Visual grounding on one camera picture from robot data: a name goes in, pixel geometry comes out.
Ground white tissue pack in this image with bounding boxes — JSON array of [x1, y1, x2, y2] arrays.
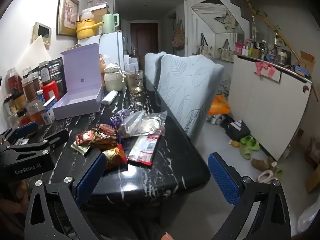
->
[[101, 90, 118, 105]]

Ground long red white packet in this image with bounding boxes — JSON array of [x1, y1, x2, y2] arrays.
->
[[127, 134, 162, 167]]

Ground clear bag with white cord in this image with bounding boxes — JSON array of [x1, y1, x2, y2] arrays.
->
[[135, 110, 167, 137]]

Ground beige tote bag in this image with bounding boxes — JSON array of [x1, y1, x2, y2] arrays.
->
[[217, 39, 235, 60], [199, 33, 215, 57]]

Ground yellow pot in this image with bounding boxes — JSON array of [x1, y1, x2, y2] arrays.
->
[[76, 19, 103, 40]]

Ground row of spice jars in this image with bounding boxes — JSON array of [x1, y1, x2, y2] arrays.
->
[[2, 66, 47, 128]]

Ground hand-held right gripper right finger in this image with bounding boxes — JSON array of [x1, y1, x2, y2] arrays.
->
[[207, 152, 292, 240]]

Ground orange-red snack packet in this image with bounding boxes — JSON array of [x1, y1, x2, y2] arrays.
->
[[102, 145, 127, 170]]

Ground brown cereal packet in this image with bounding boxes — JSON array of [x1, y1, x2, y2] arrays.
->
[[90, 124, 119, 150]]

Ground glass mug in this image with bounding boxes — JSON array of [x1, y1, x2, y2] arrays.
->
[[127, 70, 144, 93]]

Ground wooden pole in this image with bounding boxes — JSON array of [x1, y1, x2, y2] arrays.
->
[[245, 0, 300, 63]]

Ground purple drawstring pouch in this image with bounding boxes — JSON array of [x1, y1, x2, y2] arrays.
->
[[110, 109, 132, 144]]

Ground person's left hand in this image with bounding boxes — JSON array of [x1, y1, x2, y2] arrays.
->
[[0, 180, 29, 215]]

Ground brown hanging bag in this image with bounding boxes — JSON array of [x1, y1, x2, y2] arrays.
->
[[172, 20, 185, 50]]

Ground white plastic bag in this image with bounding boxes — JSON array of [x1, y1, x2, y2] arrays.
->
[[297, 200, 320, 235]]

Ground lavender gift box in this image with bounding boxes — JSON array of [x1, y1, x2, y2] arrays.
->
[[52, 42, 104, 120]]

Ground small green packet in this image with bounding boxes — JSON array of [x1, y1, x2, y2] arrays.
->
[[71, 141, 90, 155]]

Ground white shoes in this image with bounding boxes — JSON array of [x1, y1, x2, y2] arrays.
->
[[209, 114, 227, 125]]

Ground black bag white stripes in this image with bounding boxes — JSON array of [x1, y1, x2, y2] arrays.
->
[[223, 120, 251, 142]]

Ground beige slippers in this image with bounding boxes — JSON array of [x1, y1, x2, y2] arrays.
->
[[257, 169, 278, 184]]

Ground brown slippers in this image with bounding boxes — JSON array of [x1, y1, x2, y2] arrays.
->
[[251, 157, 277, 172]]

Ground pink bow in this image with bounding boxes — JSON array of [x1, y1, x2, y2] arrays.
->
[[254, 61, 277, 77]]

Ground blue white carton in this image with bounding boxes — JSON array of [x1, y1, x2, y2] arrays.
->
[[41, 97, 58, 125]]

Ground row of bottles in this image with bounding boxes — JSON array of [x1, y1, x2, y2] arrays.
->
[[234, 39, 293, 67]]

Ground orange snack bag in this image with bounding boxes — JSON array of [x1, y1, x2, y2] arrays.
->
[[99, 54, 110, 77]]

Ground red canister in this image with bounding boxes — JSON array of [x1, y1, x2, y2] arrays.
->
[[41, 81, 61, 103]]

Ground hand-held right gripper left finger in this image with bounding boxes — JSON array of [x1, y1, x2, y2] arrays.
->
[[24, 152, 108, 240]]

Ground green slipper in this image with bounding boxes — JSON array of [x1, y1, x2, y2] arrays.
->
[[239, 135, 261, 150], [239, 147, 252, 160]]

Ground small red-brown snack packet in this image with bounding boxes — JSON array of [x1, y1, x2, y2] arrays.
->
[[76, 131, 97, 146]]

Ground white fridge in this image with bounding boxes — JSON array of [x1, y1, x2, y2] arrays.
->
[[77, 31, 124, 67]]

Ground open cardboard box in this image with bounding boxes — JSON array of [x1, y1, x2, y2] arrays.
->
[[295, 51, 316, 77]]

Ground green electric kettle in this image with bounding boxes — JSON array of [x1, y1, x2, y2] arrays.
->
[[102, 13, 120, 35]]

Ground clear zip bag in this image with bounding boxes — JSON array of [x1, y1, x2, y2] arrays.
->
[[119, 110, 147, 138]]

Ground framed picture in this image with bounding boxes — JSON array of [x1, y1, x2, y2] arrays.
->
[[56, 0, 80, 37]]

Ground dark brown door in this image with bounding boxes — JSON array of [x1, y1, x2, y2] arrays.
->
[[130, 22, 159, 55]]

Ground wall intercom panel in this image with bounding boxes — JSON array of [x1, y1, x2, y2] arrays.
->
[[32, 22, 52, 46]]

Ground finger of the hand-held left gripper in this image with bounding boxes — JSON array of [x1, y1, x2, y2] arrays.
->
[[0, 124, 38, 145], [5, 129, 69, 155]]

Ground white board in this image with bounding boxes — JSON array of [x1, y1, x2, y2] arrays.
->
[[15, 35, 53, 70]]

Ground black printed pouch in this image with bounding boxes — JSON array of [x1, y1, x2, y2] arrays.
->
[[39, 57, 67, 98]]

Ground white cabinet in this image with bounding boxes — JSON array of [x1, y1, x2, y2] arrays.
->
[[229, 55, 313, 162]]

